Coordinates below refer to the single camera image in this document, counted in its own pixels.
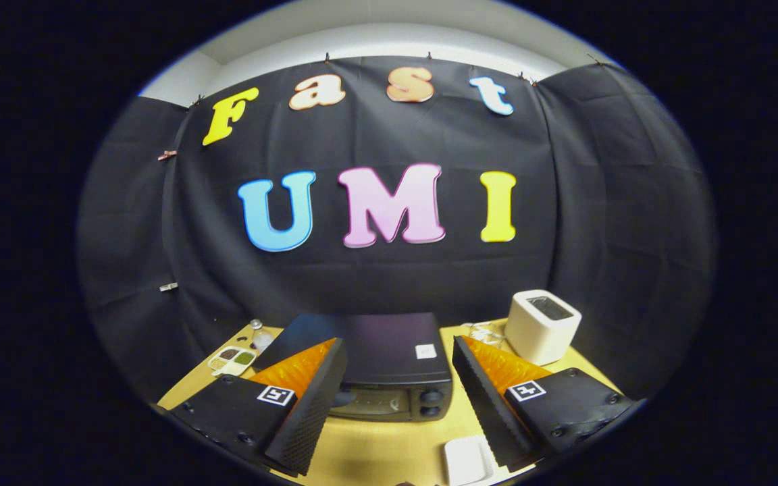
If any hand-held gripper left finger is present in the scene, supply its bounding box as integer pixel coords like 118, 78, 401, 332
170, 337, 348, 477

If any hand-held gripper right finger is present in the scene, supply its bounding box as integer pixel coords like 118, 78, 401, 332
452, 335, 635, 473

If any black toaster oven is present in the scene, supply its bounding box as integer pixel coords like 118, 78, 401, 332
252, 312, 454, 423

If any white pop-up toaster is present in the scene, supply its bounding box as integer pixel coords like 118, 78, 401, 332
504, 290, 582, 366

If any white ribbed plate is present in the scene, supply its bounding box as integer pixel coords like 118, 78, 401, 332
443, 435, 498, 486

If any clear plastic bottle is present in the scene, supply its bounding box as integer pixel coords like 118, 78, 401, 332
249, 319, 275, 352

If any white divided condiment dish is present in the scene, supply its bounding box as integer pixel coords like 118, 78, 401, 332
207, 346, 257, 377

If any black backdrop cloth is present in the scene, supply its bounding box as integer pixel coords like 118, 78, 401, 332
78, 55, 717, 399

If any wire basket holder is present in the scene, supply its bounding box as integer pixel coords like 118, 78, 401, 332
460, 322, 508, 348

